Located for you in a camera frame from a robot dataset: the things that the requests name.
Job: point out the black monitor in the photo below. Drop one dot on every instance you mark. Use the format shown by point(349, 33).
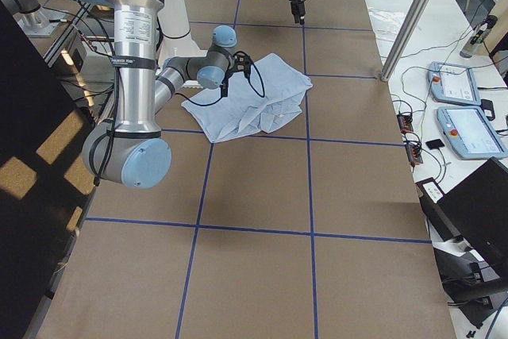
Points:
point(473, 213)

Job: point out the light blue button shirt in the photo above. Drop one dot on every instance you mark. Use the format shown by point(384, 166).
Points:
point(266, 102)

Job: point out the blue teach pendant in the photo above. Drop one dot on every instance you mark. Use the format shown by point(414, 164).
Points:
point(469, 133)
point(453, 83)

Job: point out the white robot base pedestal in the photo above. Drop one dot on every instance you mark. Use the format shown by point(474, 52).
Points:
point(175, 31)

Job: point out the clear plastic bag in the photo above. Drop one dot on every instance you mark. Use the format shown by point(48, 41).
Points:
point(386, 24)

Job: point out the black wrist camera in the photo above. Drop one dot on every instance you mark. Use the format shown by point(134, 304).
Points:
point(242, 62)

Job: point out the upper blue teach pendant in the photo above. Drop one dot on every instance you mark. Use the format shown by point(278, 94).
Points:
point(453, 83)

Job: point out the aluminium frame post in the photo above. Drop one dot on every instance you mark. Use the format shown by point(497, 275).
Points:
point(414, 14)

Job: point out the lower blue teach pendant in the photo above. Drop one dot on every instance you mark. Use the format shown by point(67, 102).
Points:
point(469, 133)

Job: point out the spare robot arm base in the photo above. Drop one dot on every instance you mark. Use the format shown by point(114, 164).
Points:
point(35, 20)

